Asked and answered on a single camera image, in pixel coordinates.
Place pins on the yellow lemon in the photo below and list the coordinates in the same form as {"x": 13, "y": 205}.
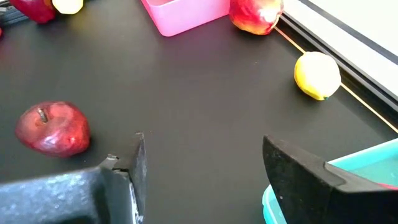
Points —
{"x": 317, "y": 76}
{"x": 67, "y": 5}

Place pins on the teal plastic basket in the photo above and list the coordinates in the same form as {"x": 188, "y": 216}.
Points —
{"x": 373, "y": 161}

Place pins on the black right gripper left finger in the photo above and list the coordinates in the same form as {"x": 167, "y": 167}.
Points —
{"x": 62, "y": 199}

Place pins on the black metal table frame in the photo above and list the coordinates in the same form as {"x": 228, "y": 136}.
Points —
{"x": 357, "y": 84}

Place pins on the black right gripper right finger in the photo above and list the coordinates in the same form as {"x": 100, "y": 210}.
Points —
{"x": 311, "y": 196}

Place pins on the pink plastic basket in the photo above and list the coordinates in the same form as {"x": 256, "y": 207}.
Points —
{"x": 186, "y": 15}

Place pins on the black table mat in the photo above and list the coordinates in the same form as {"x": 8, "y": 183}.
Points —
{"x": 199, "y": 93}

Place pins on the red and yellow apple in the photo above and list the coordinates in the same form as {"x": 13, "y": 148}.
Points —
{"x": 255, "y": 15}

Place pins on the dark red apple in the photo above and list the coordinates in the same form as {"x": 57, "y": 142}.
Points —
{"x": 32, "y": 9}
{"x": 53, "y": 130}

